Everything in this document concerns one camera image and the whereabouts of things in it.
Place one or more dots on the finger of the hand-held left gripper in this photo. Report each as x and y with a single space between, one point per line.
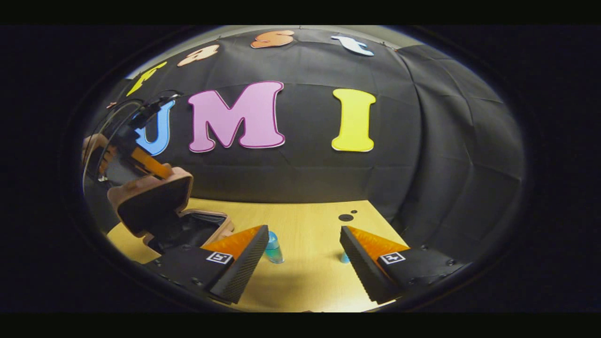
150 163

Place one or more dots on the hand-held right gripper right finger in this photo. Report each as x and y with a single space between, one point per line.
361 272

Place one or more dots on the pale blue squeeze tube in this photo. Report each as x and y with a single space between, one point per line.
345 257

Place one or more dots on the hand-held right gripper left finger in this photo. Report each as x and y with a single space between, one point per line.
244 267

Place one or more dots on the green blue bottle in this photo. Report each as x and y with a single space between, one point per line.
274 249

